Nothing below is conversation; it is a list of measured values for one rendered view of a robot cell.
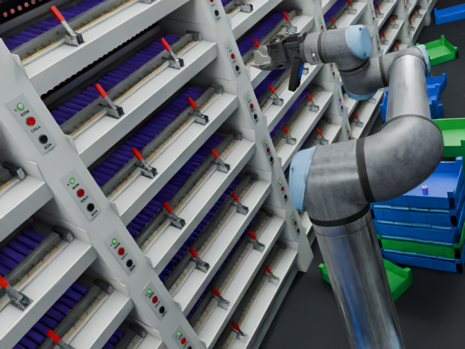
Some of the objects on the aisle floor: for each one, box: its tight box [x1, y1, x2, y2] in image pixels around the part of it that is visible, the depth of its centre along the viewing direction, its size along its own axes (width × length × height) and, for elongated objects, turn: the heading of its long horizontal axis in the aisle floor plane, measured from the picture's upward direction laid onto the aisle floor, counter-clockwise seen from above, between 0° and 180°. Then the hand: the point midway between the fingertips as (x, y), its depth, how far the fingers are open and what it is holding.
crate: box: [380, 240, 465, 274], centre depth 170 cm, size 30×20×8 cm
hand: (254, 65), depth 135 cm, fingers closed
